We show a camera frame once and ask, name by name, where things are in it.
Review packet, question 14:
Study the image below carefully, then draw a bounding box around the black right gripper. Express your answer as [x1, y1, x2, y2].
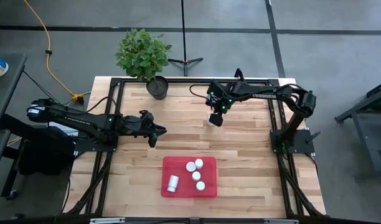
[205, 80, 242, 114]

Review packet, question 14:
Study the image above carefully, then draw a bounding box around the yellow extension cable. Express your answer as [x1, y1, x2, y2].
[6, 0, 85, 146]

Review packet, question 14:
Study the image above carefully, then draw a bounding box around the red translucent plastic basket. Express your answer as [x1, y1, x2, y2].
[160, 156, 218, 199]

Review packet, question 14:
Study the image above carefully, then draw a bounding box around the black bag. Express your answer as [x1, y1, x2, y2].
[18, 124, 77, 175]

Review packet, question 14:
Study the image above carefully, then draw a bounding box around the dark grey side table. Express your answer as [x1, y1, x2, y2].
[0, 52, 28, 200]

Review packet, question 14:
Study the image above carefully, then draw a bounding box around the green potted plant black pot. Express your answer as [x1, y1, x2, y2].
[114, 27, 172, 101]

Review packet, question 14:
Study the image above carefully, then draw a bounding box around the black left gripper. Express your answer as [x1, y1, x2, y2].
[125, 110, 168, 139]

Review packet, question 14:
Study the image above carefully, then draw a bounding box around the black aluminium table frame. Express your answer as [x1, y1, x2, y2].
[62, 77, 327, 224]

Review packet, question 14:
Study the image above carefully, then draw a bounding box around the white box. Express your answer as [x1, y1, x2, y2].
[48, 121, 80, 138]

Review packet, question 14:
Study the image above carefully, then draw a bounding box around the black tripod stand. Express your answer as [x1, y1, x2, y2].
[167, 0, 204, 77]

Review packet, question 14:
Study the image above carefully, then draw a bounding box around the dark metal cart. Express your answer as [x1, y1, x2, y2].
[334, 79, 381, 183]

